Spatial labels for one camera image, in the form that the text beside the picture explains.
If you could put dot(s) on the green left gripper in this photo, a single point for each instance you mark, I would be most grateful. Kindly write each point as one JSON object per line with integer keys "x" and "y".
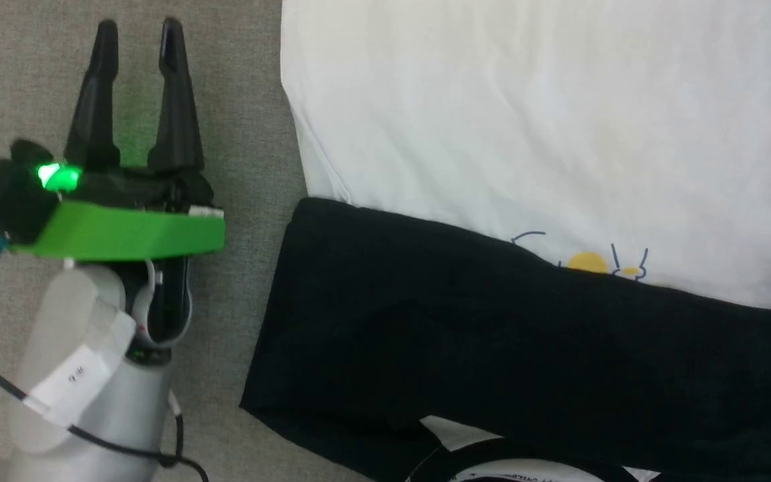
{"x": 124, "y": 227}

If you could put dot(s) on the black and white t-shirt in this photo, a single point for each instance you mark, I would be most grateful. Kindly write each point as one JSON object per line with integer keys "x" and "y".
{"x": 526, "y": 268}

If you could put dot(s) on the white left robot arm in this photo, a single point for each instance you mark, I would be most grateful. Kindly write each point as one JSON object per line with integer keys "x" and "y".
{"x": 91, "y": 375}

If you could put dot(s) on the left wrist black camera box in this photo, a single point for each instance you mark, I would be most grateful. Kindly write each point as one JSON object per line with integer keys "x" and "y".
{"x": 4, "y": 194}

